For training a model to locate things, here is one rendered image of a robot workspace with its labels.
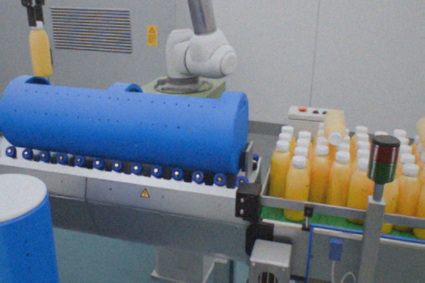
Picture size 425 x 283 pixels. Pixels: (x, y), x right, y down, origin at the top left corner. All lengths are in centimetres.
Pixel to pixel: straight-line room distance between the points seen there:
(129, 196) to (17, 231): 49
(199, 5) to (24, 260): 118
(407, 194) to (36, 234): 104
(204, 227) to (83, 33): 220
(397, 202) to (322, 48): 291
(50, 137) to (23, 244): 50
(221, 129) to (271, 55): 292
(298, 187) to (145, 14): 211
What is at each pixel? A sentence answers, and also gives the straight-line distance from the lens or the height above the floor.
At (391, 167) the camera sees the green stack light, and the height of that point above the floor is 120.
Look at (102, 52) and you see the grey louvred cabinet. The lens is 345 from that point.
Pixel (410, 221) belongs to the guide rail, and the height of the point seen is 97.
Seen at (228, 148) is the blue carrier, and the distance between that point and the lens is 144.
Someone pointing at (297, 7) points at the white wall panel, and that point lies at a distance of 423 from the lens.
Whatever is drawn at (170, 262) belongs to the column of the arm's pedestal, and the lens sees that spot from 256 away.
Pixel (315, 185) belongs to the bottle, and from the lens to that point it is 152.
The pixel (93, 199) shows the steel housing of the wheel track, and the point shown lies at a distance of 173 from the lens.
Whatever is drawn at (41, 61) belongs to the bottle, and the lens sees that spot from 178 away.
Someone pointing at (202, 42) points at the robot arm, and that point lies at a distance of 196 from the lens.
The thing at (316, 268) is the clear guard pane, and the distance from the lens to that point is 144.
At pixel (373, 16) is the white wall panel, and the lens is 420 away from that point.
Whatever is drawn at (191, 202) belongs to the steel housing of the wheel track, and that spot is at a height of 87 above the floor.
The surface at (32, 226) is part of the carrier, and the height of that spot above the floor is 98.
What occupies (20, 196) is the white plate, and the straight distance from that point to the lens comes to 137.
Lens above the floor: 166
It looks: 21 degrees down
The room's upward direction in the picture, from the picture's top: 1 degrees counter-clockwise
